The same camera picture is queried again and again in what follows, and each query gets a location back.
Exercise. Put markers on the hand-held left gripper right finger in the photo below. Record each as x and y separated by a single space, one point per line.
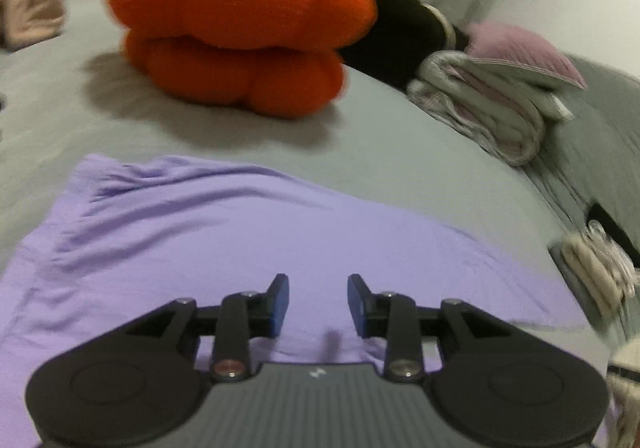
357 305

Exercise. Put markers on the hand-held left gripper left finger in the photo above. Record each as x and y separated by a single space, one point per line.
280 303

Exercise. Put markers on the lavender knit garment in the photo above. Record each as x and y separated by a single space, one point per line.
200 238

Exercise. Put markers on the grey bed sheet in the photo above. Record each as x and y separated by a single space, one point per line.
400 168

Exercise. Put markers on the grey folded garment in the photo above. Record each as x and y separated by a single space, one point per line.
585 313

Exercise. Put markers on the folded grey pink quilt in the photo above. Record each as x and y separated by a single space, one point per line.
480 113

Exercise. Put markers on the beige folded garment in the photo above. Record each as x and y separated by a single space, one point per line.
585 268

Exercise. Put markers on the black folded garment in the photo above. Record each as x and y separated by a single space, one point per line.
607 223

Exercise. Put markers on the dark brown plush toy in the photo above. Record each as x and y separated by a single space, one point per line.
400 23

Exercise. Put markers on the orange pumpkin plush pillow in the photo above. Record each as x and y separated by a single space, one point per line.
235 8

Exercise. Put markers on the grey quilted blanket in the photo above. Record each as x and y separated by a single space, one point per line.
600 128

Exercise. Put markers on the purple pillow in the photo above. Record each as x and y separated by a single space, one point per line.
515 48

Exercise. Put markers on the crumpled beige cloth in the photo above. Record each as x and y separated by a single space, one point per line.
30 16

